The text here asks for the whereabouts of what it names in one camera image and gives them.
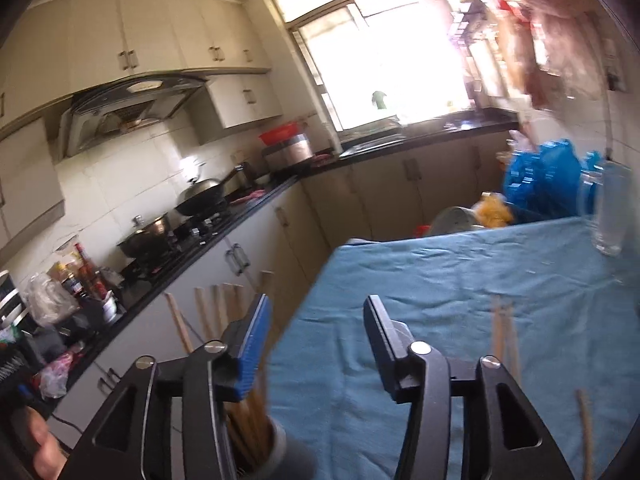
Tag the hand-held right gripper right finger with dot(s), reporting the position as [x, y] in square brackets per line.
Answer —
[385, 350]

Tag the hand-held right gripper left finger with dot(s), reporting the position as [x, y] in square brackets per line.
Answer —
[255, 345]

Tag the grey chopstick holder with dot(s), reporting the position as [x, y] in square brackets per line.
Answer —
[295, 455]

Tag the person's left hand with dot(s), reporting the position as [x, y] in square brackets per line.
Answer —
[45, 445]

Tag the blue tablecloth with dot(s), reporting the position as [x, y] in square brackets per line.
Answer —
[450, 280]

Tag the long wooden chopstick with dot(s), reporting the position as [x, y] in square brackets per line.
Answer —
[497, 330]
[586, 435]
[512, 350]

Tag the black gas stove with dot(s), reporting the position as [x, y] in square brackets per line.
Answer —
[190, 240]

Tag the round metal bowl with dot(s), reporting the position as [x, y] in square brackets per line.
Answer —
[455, 221]

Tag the dark cooking pot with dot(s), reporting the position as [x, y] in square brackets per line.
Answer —
[145, 237]

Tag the white lower cabinets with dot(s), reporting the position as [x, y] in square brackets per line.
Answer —
[360, 195]

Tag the white cabinets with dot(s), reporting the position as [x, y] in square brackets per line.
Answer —
[360, 195]
[125, 40]

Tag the black wok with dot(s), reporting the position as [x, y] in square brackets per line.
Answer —
[202, 195]

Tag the steel kettle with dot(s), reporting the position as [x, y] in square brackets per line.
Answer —
[244, 175]

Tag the yellow plastic bag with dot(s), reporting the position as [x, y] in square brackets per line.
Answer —
[492, 210]

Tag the cluster of sauce bottles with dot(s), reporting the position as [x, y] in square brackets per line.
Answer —
[82, 275]

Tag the steel pot with red lid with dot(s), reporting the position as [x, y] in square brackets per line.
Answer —
[290, 152]

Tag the pink plastic bag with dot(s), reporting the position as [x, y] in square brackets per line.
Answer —
[56, 377]

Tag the metal sink basin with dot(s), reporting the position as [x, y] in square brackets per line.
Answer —
[370, 146]

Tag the white plastic bag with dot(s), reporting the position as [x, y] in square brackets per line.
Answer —
[45, 300]

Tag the black kitchen countertop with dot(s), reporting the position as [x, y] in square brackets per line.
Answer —
[450, 132]

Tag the blue plastic bag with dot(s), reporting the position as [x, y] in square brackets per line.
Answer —
[540, 180]

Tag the small green plant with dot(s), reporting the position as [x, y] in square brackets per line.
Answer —
[380, 100]

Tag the clear glass mug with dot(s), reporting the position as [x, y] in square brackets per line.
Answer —
[610, 210]

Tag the steel range hood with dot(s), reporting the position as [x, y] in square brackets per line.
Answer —
[130, 105]

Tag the kitchen window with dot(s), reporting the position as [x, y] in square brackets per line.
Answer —
[380, 50]

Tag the white upper cabinets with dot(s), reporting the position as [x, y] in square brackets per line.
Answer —
[125, 40]

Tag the brown hanging bundle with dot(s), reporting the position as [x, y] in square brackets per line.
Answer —
[550, 35]

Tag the hanging wall rack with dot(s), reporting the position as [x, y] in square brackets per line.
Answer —
[475, 45]

